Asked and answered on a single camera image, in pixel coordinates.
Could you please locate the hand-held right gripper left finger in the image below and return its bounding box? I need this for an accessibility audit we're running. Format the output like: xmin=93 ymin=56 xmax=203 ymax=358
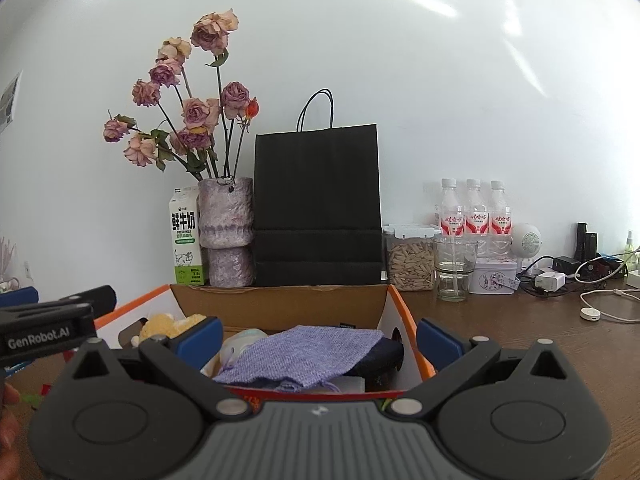
xmin=70 ymin=316 xmax=253 ymax=421

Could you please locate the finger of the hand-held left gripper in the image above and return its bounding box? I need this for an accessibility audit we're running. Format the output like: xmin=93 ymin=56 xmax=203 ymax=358
xmin=37 ymin=285 xmax=118 ymax=320
xmin=0 ymin=286 xmax=39 ymax=311

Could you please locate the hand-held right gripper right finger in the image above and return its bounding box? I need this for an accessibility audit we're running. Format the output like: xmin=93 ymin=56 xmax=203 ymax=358
xmin=385 ymin=318 xmax=571 ymax=421

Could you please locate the yellow white plush toy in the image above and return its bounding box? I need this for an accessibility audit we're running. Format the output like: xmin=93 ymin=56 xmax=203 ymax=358
xmin=137 ymin=312 xmax=207 ymax=347

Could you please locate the pale green plastic bag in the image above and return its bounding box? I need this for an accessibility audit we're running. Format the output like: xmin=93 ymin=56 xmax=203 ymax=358
xmin=219 ymin=329 xmax=272 ymax=372

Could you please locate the purple fabric pouch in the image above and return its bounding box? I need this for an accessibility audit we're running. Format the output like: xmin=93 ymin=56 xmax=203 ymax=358
xmin=214 ymin=325 xmax=385 ymax=393

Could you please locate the red cardboard box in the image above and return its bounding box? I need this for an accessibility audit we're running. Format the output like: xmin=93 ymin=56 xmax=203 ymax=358
xmin=92 ymin=282 xmax=437 ymax=413

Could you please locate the clear container of seeds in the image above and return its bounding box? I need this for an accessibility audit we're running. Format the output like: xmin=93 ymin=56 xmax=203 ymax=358
xmin=382 ymin=223 xmax=442 ymax=292

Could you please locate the person's left hand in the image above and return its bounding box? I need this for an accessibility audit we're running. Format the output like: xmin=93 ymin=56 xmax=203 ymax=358
xmin=0 ymin=382 xmax=22 ymax=453

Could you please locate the clear drinking glass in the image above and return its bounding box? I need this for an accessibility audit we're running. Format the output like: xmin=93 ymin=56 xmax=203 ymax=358
xmin=432 ymin=237 xmax=479 ymax=302

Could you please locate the white tin box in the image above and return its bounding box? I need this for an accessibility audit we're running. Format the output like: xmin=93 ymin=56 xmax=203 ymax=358
xmin=467 ymin=257 xmax=521 ymax=295

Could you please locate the white green milk carton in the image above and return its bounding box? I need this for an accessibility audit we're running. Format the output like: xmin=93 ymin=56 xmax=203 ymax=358
xmin=167 ymin=186 xmax=206 ymax=286

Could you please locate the purple textured vase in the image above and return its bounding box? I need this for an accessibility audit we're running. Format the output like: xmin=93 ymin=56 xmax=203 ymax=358
xmin=197 ymin=176 xmax=255 ymax=288

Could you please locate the white charger plug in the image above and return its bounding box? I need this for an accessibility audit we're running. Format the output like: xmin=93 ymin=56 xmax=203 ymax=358
xmin=534 ymin=271 xmax=566 ymax=293

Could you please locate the red label water bottle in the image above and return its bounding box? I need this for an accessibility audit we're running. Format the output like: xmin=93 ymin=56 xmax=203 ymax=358
xmin=439 ymin=178 xmax=466 ymax=241
xmin=489 ymin=180 xmax=514 ymax=259
xmin=465 ymin=178 xmax=490 ymax=257

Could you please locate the white round speaker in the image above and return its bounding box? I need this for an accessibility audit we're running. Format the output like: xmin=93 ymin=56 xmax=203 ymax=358
xmin=511 ymin=222 xmax=542 ymax=261

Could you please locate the black paper bag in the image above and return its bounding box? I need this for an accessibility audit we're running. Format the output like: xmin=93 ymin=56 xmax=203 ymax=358
xmin=252 ymin=89 xmax=385 ymax=287

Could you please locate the dried pink rose bouquet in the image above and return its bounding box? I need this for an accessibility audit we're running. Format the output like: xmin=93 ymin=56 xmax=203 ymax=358
xmin=102 ymin=8 xmax=261 ymax=183

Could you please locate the wire rack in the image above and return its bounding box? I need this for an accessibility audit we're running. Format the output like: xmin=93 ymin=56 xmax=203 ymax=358
xmin=0 ymin=237 xmax=22 ymax=292

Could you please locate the white cable with round puck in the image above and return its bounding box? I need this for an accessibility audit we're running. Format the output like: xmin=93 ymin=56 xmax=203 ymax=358
xmin=579 ymin=290 xmax=640 ymax=323

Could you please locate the dark device with white cable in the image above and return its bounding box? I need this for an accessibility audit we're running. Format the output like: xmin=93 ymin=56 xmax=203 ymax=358
xmin=575 ymin=254 xmax=629 ymax=282

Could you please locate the wall poster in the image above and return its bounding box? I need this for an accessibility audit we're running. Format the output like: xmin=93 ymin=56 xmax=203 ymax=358
xmin=0 ymin=71 xmax=24 ymax=134

